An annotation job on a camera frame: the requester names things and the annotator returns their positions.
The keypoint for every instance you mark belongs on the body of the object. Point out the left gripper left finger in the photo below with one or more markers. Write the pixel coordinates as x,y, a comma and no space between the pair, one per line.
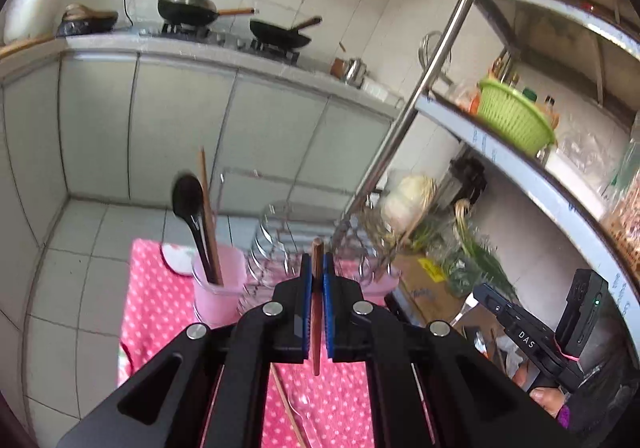
291,341

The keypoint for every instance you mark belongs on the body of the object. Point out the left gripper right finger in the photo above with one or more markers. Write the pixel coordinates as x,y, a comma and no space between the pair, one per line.
345,339

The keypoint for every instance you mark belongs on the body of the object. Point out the brown wooden chopstick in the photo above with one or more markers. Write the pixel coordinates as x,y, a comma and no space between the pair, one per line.
286,404

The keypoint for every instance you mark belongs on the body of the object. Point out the dark red-brown chopstick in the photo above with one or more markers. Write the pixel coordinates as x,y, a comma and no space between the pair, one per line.
316,303

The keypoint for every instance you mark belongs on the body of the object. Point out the clear plastic spoon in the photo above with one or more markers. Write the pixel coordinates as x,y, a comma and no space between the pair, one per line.
305,420

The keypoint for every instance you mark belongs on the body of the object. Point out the black plastic spoon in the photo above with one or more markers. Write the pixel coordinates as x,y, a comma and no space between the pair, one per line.
187,203

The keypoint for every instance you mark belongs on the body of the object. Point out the right hand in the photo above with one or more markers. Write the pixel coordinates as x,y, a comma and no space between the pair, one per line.
550,399

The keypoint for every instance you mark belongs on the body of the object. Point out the pink utensil drainer tray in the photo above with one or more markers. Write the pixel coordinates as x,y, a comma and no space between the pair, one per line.
218,305

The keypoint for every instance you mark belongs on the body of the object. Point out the cardboard box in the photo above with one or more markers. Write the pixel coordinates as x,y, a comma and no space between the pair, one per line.
422,295

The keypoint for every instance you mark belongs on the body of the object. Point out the pink polka dot towel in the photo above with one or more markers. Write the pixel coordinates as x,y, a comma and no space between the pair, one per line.
159,305

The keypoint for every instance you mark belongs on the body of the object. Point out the white cabbage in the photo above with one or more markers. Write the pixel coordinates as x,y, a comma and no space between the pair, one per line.
405,198

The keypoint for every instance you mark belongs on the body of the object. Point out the green vegetables in bag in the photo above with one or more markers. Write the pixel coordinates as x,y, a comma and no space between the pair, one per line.
461,253

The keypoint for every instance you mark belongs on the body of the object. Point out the metal shelf rack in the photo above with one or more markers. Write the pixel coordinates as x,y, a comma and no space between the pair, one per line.
560,206

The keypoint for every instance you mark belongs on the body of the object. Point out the black blender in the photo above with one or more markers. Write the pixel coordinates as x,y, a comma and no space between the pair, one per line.
464,180

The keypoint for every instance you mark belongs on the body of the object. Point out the green plastic basket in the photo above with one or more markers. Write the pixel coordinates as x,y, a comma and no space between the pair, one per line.
513,117

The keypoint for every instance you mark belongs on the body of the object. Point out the gas stove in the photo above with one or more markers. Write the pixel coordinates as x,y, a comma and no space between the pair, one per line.
202,35

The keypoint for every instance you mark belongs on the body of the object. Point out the black frying pan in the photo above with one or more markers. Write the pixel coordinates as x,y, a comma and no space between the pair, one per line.
284,38

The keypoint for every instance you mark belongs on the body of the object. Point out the covered black wok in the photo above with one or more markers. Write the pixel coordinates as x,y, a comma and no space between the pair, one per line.
195,13

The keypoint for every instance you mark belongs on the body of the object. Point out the dark pot on counter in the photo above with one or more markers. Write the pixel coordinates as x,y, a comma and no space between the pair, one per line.
78,20

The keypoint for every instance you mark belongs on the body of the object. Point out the metal wire rack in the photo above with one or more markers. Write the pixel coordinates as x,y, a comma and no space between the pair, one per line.
273,222

